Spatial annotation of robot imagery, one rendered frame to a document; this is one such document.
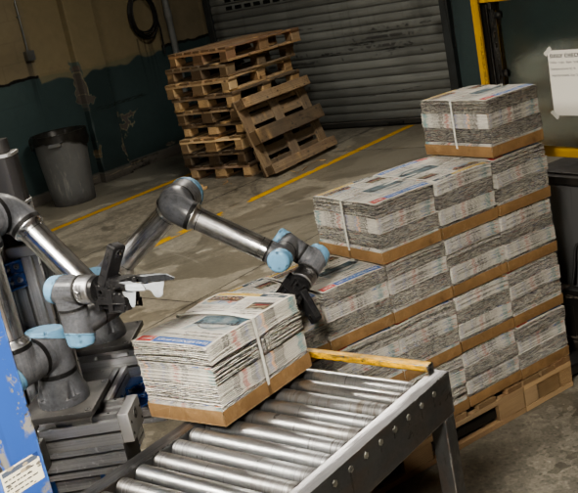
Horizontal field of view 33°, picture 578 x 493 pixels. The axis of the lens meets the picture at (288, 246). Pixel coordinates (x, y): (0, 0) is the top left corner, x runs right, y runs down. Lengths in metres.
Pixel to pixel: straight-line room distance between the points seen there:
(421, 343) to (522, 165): 0.81
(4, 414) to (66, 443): 1.61
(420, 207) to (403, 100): 7.47
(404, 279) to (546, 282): 0.75
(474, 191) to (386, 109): 7.43
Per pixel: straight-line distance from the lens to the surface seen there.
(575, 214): 4.49
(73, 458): 2.96
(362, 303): 3.40
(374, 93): 11.13
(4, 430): 1.33
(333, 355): 2.78
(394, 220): 3.44
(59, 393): 2.86
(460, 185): 3.63
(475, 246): 3.72
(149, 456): 2.49
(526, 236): 3.91
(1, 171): 2.99
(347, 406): 2.53
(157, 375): 2.62
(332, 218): 3.59
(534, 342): 4.05
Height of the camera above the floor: 1.88
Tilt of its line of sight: 16 degrees down
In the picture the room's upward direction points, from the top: 11 degrees counter-clockwise
